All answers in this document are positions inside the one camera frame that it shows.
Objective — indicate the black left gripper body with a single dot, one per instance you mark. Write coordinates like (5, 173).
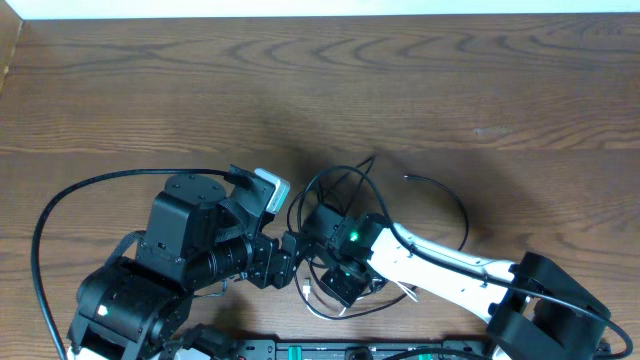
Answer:
(262, 270)

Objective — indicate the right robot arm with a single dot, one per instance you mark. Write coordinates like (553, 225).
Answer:
(533, 309)

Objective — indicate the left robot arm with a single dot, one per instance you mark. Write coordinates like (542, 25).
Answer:
(198, 234)

